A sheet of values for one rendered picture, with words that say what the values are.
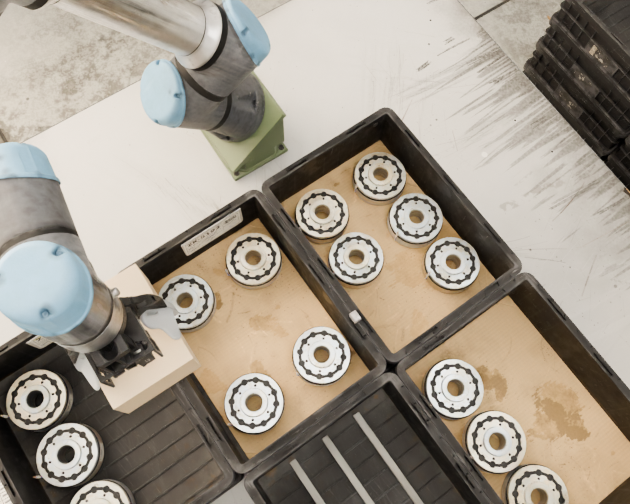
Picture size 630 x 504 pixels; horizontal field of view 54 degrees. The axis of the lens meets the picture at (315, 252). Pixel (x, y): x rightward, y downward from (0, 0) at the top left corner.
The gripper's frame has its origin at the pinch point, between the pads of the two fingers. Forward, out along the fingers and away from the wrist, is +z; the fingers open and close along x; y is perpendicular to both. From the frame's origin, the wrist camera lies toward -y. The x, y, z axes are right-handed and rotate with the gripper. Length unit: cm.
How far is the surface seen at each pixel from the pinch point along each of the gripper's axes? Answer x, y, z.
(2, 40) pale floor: 1, -157, 111
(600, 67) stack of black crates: 139, -13, 61
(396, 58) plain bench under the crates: 80, -36, 40
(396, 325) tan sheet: 38.6, 17.3, 26.6
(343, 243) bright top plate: 38.8, -0.6, 23.8
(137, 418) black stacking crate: -9.1, 5.4, 26.8
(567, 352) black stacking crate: 60, 38, 23
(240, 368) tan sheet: 10.5, 8.0, 26.7
